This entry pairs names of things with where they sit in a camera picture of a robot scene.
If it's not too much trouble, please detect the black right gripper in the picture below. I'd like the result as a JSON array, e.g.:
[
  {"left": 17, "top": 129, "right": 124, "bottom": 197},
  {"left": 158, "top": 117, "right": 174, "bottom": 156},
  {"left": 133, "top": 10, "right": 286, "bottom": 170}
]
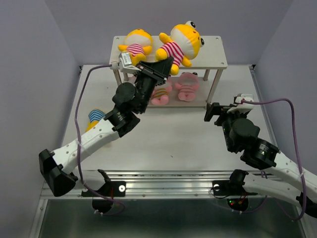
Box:
[{"left": 205, "top": 101, "right": 247, "bottom": 152}]

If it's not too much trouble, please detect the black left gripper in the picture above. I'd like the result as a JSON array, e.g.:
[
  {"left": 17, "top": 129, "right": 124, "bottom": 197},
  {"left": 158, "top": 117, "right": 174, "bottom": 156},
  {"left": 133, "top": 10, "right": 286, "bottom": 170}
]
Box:
[{"left": 132, "top": 56, "right": 173, "bottom": 114}]

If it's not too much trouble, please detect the pink toy orange striped shirt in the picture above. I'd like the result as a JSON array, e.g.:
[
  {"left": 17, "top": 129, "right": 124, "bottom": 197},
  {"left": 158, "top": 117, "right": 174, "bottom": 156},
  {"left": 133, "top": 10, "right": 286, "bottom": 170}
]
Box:
[{"left": 151, "top": 82, "right": 172, "bottom": 106}]

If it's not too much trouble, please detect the yellow toy pink striped shirt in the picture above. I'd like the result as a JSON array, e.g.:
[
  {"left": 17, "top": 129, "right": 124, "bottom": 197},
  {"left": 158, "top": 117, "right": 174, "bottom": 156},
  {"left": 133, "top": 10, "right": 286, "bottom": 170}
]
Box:
[{"left": 118, "top": 28, "right": 153, "bottom": 66}]

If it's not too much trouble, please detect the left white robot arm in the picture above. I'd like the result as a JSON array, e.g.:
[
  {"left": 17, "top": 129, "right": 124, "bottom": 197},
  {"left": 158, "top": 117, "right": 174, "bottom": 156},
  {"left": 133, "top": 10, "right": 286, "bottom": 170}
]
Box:
[{"left": 39, "top": 54, "right": 173, "bottom": 197}]

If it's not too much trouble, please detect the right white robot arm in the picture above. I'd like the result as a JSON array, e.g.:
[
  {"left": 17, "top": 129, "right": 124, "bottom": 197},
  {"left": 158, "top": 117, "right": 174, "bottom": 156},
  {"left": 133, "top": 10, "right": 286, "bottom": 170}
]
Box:
[{"left": 204, "top": 96, "right": 317, "bottom": 219}]

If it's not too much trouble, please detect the white two-tier wooden shelf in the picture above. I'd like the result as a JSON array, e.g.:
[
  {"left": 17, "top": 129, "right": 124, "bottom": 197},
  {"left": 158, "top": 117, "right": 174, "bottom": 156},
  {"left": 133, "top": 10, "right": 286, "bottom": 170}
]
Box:
[{"left": 109, "top": 36, "right": 228, "bottom": 108}]

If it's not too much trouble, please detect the yellow toy blue striped shirt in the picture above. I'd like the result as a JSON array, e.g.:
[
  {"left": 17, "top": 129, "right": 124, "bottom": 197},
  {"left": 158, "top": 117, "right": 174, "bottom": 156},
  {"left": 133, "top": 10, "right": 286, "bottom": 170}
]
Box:
[{"left": 86, "top": 109, "right": 106, "bottom": 131}]

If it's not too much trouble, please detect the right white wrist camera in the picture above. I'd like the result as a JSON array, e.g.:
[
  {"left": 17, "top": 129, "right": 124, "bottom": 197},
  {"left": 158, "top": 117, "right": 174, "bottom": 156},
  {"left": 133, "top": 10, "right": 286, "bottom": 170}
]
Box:
[{"left": 227, "top": 94, "right": 254, "bottom": 114}]

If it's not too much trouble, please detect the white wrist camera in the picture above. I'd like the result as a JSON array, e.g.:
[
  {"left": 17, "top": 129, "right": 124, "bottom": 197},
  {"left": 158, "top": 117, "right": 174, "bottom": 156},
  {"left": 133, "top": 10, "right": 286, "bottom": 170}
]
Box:
[
  {"left": 110, "top": 52, "right": 139, "bottom": 74},
  {"left": 227, "top": 94, "right": 254, "bottom": 114}
]

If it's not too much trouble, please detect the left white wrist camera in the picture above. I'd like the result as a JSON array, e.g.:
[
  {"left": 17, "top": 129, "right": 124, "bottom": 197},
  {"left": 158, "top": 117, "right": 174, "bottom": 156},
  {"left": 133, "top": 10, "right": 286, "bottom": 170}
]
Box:
[{"left": 110, "top": 52, "right": 139, "bottom": 74}]

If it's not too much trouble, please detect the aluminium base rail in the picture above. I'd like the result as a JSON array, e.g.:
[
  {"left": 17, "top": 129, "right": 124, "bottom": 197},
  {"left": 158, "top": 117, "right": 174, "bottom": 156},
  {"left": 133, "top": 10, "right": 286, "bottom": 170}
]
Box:
[{"left": 42, "top": 170, "right": 285, "bottom": 199}]

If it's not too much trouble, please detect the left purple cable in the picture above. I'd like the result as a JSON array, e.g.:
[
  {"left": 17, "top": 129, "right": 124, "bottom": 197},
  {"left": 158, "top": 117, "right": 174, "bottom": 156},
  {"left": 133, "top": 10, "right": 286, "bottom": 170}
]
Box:
[{"left": 74, "top": 63, "right": 126, "bottom": 216}]

